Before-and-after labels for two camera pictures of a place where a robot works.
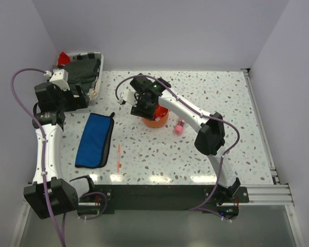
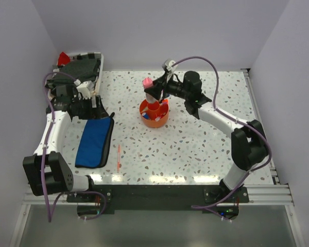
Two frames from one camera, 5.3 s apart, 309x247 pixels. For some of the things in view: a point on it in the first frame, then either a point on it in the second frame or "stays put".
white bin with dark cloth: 85,69 stays put
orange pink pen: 119,159 stays put
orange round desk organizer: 160,118 stays put
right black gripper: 138,111 -> 160,84
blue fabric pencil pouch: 96,140 stays put
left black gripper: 78,103 -> 96,112
